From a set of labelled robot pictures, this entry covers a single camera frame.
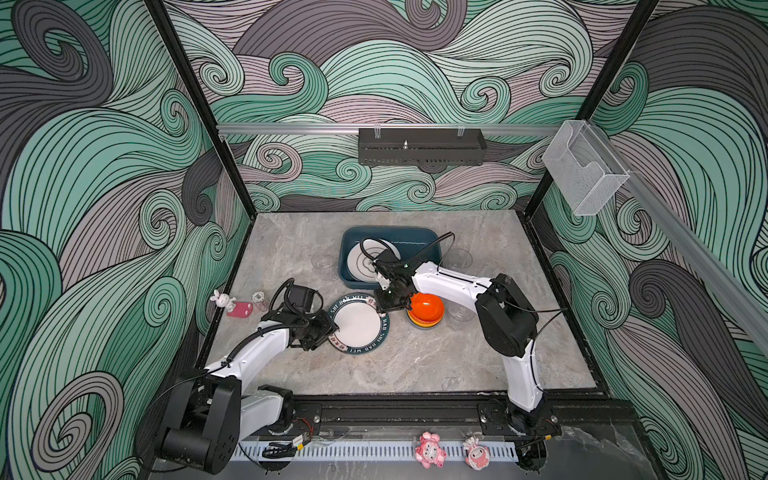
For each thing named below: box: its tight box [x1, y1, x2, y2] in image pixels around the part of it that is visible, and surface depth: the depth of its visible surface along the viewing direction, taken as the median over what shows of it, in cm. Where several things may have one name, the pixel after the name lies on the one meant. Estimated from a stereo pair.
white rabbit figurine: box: [210, 289, 236, 312], surface depth 89 cm
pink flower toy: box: [415, 431, 447, 469], surface depth 68 cm
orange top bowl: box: [408, 292, 445, 324], surface depth 87 cm
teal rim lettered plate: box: [328, 292, 391, 355], surface depth 90 cm
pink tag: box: [227, 302, 253, 318], surface depth 94 cm
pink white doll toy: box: [462, 436, 490, 471], surface depth 67 cm
